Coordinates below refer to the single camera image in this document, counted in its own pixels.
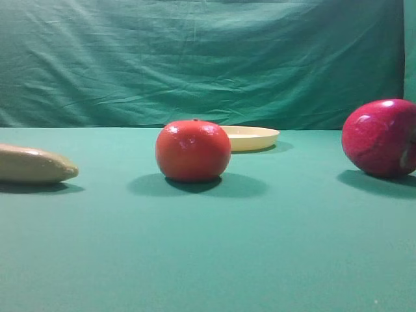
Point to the red apple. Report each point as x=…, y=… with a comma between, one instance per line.
x=379, y=138

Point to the yellow plate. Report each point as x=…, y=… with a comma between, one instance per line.
x=248, y=138

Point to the green table cloth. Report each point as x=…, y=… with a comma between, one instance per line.
x=292, y=228

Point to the green backdrop cloth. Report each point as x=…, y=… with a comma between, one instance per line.
x=282, y=64

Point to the yellow banana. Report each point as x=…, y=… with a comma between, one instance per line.
x=31, y=165

